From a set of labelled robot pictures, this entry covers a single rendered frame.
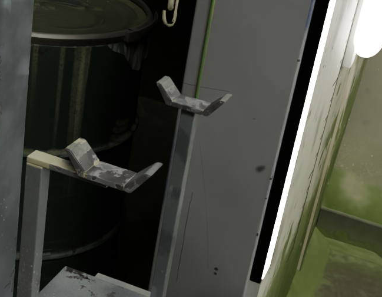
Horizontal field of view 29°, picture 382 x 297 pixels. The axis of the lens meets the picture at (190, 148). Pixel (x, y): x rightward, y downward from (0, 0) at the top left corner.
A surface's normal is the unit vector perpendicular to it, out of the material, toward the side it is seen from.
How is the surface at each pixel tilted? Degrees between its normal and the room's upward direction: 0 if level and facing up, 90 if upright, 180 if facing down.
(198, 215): 90
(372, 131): 57
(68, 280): 0
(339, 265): 0
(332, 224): 90
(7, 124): 90
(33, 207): 90
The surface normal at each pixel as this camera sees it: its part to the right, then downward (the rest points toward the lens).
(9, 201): 0.93, 0.29
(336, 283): 0.16, -0.89
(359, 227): -0.34, 0.36
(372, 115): -0.20, -0.18
